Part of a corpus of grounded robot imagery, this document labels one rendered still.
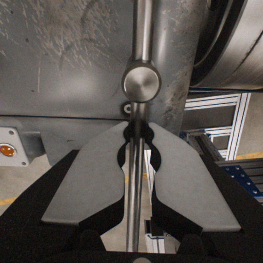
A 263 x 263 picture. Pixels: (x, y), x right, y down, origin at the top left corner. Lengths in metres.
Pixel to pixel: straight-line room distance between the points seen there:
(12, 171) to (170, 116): 2.43
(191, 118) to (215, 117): 0.19
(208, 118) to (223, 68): 1.23
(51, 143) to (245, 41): 0.30
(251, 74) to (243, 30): 0.09
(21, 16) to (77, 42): 0.06
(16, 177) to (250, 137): 2.77
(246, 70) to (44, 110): 0.30
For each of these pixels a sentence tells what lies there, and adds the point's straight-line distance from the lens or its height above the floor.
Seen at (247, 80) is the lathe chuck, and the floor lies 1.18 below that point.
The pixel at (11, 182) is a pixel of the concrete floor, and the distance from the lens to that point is 2.74.
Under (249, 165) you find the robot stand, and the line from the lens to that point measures 0.98.
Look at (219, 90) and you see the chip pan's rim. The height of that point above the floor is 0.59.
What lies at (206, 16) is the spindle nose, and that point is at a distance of 0.30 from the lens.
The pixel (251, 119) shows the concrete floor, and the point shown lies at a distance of 1.97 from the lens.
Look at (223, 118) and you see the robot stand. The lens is 1.57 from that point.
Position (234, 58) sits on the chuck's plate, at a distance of 0.28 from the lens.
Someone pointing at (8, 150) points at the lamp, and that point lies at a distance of 0.32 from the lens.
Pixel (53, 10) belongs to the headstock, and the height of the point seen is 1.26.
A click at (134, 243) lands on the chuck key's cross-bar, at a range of 0.18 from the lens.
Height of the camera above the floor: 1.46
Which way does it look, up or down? 59 degrees down
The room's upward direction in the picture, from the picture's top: 177 degrees counter-clockwise
